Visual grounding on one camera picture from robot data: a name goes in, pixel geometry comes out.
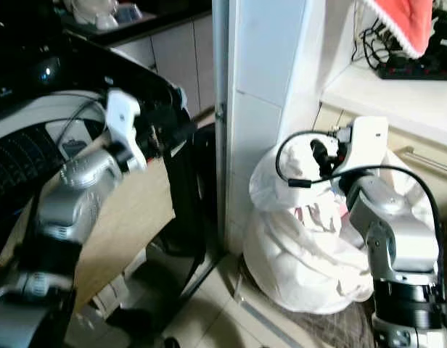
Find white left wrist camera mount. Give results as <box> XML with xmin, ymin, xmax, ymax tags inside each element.
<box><xmin>106</xmin><ymin>88</ymin><xmax>146</xmax><ymax>157</ymax></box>

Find black power strip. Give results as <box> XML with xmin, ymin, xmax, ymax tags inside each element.
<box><xmin>377</xmin><ymin>61</ymin><xmax>447</xmax><ymax>81</ymax></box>

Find white rounded ornament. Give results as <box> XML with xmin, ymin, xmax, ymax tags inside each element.
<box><xmin>67</xmin><ymin>0</ymin><xmax>121</xmax><ymax>30</ymax></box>

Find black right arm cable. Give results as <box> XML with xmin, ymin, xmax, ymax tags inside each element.
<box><xmin>274</xmin><ymin>130</ymin><xmax>440</xmax><ymax>218</ymax></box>

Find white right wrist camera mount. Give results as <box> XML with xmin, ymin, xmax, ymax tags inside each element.
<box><xmin>341</xmin><ymin>116</ymin><xmax>390</xmax><ymax>176</ymax></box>

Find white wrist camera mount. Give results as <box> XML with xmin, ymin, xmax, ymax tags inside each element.
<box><xmin>106</xmin><ymin>88</ymin><xmax>146</xmax><ymax>157</ymax></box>
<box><xmin>341</xmin><ymin>116</ymin><xmax>390</xmax><ymax>176</ymax></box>

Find grey metal door frame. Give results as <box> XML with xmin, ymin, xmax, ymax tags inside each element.
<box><xmin>211</xmin><ymin>0</ymin><xmax>233</xmax><ymax>256</ymax></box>

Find white clothes pile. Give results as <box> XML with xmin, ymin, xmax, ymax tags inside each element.
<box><xmin>242</xmin><ymin>141</ymin><xmax>398</xmax><ymax>317</ymax></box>

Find silver drawer handle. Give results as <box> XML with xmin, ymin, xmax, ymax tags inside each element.
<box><xmin>396</xmin><ymin>147</ymin><xmax>447</xmax><ymax>179</ymax></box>

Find grey cabinet with dark counter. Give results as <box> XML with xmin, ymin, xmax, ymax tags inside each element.
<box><xmin>107</xmin><ymin>6</ymin><xmax>214</xmax><ymax>111</ymax></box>

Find black top-load washing machine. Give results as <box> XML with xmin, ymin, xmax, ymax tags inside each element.
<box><xmin>0</xmin><ymin>0</ymin><xmax>210</xmax><ymax>348</ymax></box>

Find red cloth with white trim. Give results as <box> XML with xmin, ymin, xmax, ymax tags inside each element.
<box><xmin>365</xmin><ymin>0</ymin><xmax>435</xmax><ymax>60</ymax></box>

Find black tangled power cables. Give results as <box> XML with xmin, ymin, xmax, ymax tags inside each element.
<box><xmin>353</xmin><ymin>18</ymin><xmax>402</xmax><ymax>70</ymax></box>

